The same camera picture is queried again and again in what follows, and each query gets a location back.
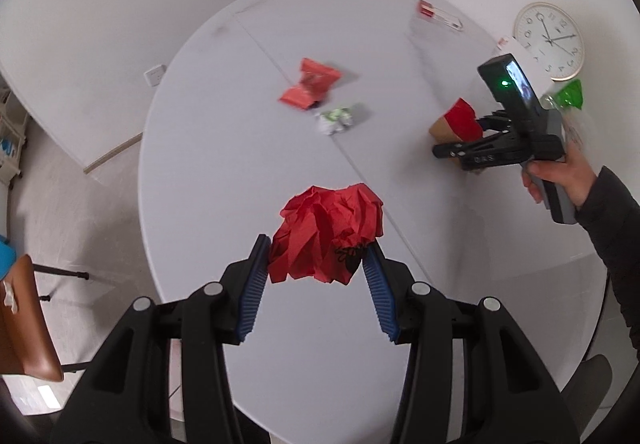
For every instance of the cream shelf cart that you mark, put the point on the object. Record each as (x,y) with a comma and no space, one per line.
(12,144)

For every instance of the red white small packet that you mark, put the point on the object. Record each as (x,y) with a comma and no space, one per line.
(427,9)

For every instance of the round white wall clock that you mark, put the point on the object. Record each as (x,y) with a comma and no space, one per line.
(547,39)

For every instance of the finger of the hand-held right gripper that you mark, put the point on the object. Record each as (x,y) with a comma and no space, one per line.
(465,148)
(495,122)

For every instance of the white wall socket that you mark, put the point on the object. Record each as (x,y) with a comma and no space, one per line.
(155,75)

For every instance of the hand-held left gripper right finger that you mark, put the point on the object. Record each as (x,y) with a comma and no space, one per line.
(380,294)

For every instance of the red brown paper box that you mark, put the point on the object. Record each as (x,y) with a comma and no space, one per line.
(460,119)

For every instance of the person's right forearm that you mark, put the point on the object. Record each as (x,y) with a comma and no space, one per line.
(615,234)

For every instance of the person's right hand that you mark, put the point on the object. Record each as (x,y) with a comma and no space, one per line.
(575,174)

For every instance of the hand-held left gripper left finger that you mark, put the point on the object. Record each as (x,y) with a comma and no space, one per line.
(252,289)

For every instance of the white green crumpled wrapper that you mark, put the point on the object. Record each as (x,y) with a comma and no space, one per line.
(332,120)

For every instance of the white crumpled tissue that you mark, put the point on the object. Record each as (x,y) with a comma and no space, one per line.
(9,296)

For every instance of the red paper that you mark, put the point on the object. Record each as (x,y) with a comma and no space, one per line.
(320,219)

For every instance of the brown leather chair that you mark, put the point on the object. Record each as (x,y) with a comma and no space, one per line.
(25,334)

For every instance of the blue storage box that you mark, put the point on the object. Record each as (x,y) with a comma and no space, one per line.
(5,256)

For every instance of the clear green plastic bottle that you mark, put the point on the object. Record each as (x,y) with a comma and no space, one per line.
(570,94)

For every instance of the red snack wrapper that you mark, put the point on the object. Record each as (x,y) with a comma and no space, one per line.
(310,84)

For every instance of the grey chair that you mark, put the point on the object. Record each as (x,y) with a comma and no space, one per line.
(590,384)

